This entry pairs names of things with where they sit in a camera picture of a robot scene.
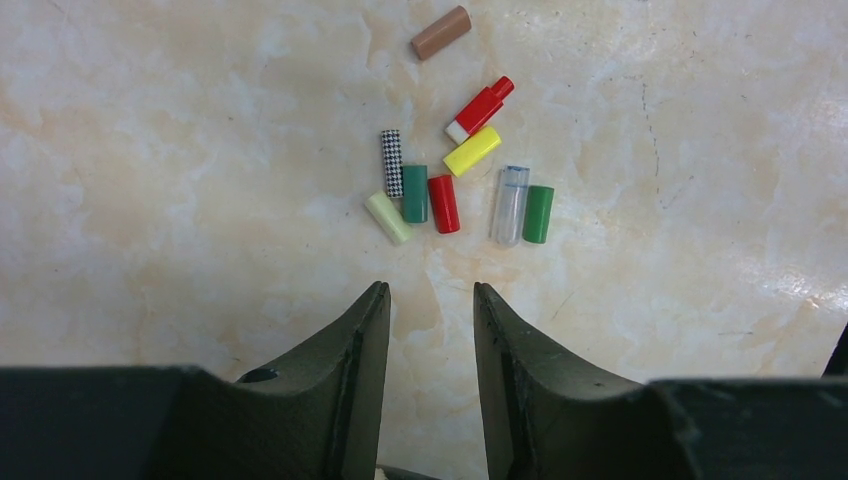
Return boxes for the bright yellow pen cap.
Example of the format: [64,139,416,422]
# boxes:
[443,126,502,177]

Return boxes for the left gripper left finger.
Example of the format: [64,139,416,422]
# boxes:
[1,282,391,479]

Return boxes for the brown pen cap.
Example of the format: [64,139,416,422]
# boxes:
[410,6,472,61]

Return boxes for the teal green pen cap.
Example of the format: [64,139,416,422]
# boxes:
[402,164,428,224]

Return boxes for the houndstooth pen cap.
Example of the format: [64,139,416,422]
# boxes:
[381,129,404,199]

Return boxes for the clear pen cap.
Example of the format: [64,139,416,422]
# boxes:
[490,165,530,247]

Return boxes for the red stepped pen cap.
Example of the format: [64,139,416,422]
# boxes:
[444,76,515,145]

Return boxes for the red cylindrical pen cap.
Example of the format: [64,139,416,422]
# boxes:
[427,174,461,234]

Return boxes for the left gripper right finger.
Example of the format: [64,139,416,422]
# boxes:
[473,283,847,479]

